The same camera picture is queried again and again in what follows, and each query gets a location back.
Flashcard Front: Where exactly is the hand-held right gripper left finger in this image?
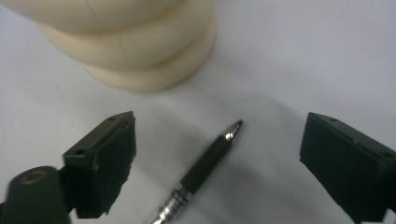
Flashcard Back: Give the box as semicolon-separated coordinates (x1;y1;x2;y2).
62;110;137;219

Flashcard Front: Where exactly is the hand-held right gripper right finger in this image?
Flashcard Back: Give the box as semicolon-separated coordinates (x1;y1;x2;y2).
299;112;396;224

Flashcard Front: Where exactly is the black pen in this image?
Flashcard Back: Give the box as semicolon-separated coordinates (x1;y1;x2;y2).
150;119;244;224

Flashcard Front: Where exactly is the cream ribbed pen holder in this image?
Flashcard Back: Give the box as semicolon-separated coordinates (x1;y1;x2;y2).
0;0;218;93

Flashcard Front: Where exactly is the white table mat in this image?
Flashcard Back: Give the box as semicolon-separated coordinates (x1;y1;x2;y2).
0;0;396;224

